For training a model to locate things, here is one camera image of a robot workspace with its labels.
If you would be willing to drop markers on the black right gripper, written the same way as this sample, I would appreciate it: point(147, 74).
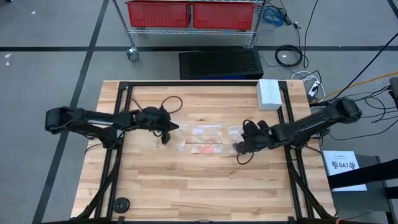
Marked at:
point(252, 138)

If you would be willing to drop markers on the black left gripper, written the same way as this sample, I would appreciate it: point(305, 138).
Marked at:
point(158, 119)

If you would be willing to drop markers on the clear plastic zip bag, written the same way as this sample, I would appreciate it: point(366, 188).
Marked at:
point(207, 138)
point(180, 137)
point(235, 132)

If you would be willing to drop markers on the orange clips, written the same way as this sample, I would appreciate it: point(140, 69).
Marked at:
point(211, 150)

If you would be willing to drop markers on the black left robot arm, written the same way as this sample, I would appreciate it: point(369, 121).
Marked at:
point(93, 119)

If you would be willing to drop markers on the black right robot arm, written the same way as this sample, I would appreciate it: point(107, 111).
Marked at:
point(311, 124)

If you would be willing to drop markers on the white cardboard box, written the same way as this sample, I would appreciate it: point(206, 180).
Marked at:
point(269, 93)

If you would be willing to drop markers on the white power strip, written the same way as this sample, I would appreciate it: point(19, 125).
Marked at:
point(314, 88)

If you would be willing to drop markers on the black round disc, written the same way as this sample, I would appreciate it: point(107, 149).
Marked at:
point(121, 205)

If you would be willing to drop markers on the white printed paper sheet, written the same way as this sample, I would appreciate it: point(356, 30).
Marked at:
point(342, 174)

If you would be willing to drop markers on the red plastic bin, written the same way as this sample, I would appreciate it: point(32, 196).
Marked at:
point(224, 15)
point(158, 14)

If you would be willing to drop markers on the black beam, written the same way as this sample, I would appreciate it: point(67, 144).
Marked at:
point(363, 175)

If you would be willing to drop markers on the black power adapter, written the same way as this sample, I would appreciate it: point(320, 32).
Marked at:
point(286, 17)

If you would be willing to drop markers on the grey metal stand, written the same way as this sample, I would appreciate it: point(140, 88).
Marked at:
point(360, 205)

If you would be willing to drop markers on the black aluminium table frame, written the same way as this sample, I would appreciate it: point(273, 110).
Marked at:
point(192, 83)

